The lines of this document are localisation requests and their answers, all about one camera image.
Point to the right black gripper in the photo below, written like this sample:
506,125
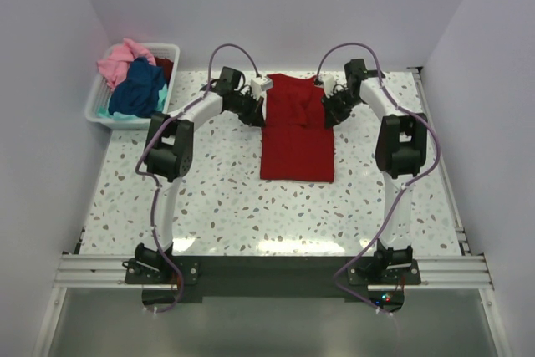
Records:
333,117

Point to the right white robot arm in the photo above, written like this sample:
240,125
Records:
399,154

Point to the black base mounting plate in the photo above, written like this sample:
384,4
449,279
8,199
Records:
192,279

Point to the white plastic laundry basket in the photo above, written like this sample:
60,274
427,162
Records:
100,93

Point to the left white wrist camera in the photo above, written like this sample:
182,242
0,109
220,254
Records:
260,84

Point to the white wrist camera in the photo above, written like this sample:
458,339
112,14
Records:
327,82
260,84

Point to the pink t shirt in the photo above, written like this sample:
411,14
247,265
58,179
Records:
114,67

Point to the dark red t shirt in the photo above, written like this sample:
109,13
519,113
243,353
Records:
167,68

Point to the dark blue t shirt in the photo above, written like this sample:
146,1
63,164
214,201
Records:
139,93

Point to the light teal t shirt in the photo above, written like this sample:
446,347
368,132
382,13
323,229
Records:
103,112

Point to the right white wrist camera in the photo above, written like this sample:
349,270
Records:
327,82

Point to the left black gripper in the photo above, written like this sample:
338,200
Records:
255,117

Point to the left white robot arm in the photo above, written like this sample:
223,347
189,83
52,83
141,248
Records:
168,157

